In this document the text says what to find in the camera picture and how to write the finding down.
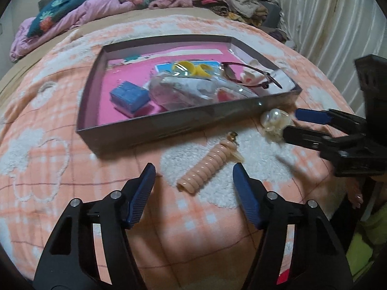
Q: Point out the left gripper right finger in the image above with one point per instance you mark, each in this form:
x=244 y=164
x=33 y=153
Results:
x=317 y=261

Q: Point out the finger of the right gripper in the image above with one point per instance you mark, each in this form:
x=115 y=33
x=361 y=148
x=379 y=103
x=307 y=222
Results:
x=331 y=116
x=311 y=139

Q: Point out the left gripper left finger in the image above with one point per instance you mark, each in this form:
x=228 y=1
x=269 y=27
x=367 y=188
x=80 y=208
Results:
x=69 y=260

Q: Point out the red strap wristwatch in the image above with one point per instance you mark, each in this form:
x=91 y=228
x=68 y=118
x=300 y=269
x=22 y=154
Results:
x=231 y=75

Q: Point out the black beaded item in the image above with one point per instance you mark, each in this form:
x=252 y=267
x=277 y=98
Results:
x=180 y=92

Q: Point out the blue plastic jewelry case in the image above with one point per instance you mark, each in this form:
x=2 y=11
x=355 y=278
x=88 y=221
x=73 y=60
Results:
x=129 y=99

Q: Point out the person's right hand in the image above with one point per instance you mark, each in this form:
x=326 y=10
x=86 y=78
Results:
x=353 y=192

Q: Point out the white packet in box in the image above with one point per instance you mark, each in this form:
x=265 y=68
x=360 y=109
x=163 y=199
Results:
x=283 y=79

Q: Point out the pink white hair clip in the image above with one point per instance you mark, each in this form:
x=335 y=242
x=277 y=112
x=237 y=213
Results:
x=251 y=77

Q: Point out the cream striped curtain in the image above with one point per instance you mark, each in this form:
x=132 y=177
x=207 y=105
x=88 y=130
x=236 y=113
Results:
x=332 y=34

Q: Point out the orange plaid cloud blanket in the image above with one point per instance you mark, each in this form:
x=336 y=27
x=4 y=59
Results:
x=183 y=241

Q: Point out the grey shallow cardboard box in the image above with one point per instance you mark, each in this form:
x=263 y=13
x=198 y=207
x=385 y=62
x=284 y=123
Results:
x=155 y=122

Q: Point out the pile of clothes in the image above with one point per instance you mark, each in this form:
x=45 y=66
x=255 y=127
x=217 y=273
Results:
x=261 y=14

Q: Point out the pink fluffy garment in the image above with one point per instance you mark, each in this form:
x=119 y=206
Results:
x=161 y=4

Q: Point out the tan bed sheet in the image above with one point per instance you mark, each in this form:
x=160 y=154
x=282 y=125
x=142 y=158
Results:
x=10 y=82

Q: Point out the pink paper box liner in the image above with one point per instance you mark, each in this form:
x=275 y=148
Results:
x=139 y=68

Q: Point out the purple floral quilt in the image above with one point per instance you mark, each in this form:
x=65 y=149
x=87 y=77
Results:
x=58 y=16

